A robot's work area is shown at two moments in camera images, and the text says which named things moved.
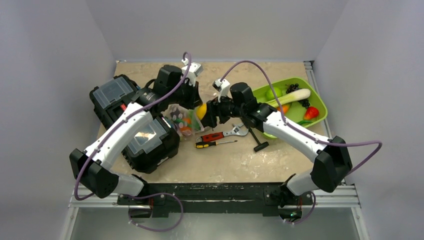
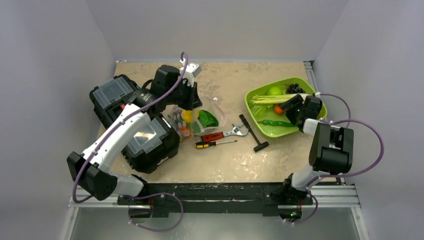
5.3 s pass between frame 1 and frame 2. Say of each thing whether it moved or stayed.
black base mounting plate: stayed
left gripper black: stayed
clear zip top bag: stayed
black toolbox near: stayed
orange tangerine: moved
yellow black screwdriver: stayed
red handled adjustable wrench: stayed
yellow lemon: moved
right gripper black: moved
